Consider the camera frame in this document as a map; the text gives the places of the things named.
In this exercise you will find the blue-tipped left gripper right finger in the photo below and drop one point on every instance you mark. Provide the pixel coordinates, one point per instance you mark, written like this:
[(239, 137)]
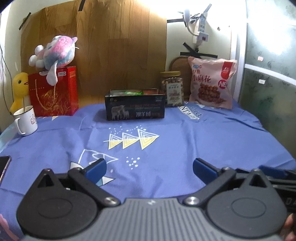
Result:
[(216, 180)]

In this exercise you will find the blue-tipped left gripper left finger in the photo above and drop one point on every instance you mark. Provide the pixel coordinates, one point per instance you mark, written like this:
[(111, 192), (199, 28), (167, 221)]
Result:
[(85, 180)]

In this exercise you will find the person's right hand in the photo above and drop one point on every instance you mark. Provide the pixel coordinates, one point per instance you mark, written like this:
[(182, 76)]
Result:
[(289, 227)]

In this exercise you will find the blue printed tablecloth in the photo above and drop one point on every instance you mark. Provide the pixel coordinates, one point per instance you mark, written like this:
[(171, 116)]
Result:
[(145, 158)]

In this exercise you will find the red gift box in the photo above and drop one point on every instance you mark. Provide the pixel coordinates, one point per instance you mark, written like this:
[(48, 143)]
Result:
[(60, 99)]

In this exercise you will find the smartphone at table edge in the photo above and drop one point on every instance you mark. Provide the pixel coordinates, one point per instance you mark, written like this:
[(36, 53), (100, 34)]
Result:
[(4, 163)]

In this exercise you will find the white enamel mug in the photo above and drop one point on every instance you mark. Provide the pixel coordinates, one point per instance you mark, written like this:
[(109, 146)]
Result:
[(25, 121)]

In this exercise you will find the black metal snack tin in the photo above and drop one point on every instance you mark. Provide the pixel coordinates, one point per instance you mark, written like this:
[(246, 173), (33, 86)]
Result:
[(127, 107)]

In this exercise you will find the pink fried twist snack bag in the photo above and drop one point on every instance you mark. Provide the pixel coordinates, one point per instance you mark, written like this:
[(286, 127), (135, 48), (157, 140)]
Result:
[(209, 82)]

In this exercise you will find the green wrapped snack in tin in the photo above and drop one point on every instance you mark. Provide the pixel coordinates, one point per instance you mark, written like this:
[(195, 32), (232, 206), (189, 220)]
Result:
[(133, 93)]

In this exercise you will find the nut jar with gold lid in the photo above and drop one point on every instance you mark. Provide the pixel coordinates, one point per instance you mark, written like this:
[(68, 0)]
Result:
[(172, 87)]

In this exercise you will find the yellow duck plush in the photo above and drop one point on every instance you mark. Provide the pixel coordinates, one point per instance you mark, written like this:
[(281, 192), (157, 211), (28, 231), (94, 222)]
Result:
[(20, 91)]

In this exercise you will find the small rounded wooden board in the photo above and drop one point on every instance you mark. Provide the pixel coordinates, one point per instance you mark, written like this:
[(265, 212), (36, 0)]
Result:
[(181, 64)]

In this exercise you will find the pink blue plush toy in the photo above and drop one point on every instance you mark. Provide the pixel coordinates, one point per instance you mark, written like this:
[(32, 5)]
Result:
[(57, 54)]

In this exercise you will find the large wooden board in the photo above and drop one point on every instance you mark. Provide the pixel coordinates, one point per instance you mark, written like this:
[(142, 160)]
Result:
[(121, 44)]

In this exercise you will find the white power strip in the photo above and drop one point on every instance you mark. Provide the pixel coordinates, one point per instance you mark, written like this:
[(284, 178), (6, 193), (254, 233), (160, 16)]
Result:
[(196, 25)]

